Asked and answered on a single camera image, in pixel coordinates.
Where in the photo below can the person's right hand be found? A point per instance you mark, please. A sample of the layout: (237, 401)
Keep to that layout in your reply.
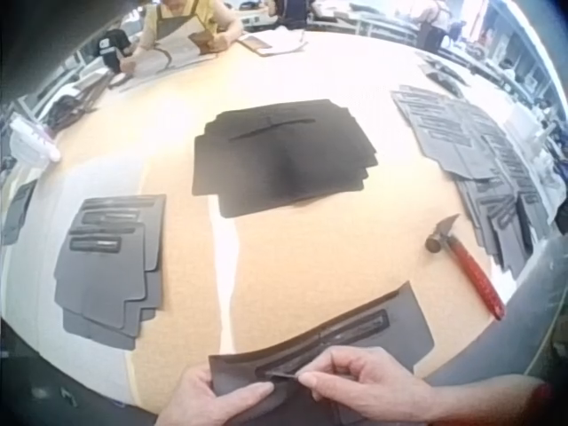
(381, 386)

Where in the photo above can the person's left hand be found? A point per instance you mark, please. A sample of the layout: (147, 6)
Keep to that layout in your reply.
(195, 395)

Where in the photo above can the dark leather piece with zipper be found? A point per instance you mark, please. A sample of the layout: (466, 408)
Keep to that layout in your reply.
(355, 328)

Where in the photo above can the stack of grey leather pieces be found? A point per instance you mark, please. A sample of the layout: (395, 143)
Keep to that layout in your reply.
(111, 270)

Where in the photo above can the stack of black leather pieces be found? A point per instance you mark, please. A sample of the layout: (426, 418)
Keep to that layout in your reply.
(284, 155)

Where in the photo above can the grey leather piece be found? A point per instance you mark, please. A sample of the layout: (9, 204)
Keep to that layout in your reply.
(18, 213)

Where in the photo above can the heap of grey zippered pieces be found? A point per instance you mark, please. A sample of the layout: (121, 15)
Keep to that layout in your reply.
(470, 137)

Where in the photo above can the white plastic bag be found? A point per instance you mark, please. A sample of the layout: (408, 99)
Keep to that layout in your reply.
(33, 137)

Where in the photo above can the pile of dark leather pieces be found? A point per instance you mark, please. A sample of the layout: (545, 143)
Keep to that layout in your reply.
(444, 75)

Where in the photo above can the brown leather piece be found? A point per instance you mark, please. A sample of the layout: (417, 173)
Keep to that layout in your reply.
(256, 44)

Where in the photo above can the background shelving racks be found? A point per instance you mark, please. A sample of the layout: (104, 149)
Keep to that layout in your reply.
(497, 49)

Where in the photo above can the white paper sheet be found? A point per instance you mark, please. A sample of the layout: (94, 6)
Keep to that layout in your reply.
(288, 41)

